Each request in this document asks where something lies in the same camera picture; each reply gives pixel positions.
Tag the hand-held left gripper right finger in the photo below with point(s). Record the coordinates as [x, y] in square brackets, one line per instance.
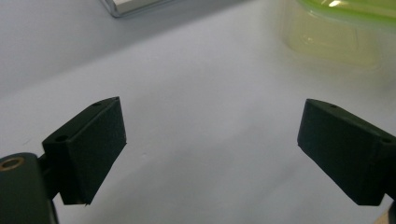
[348, 155]

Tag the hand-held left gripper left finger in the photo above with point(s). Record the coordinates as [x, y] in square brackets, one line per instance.
[90, 149]

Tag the clear container with green lid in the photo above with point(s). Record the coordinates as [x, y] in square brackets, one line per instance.
[339, 31]

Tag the clear plastic box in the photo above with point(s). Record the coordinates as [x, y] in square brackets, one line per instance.
[130, 6]

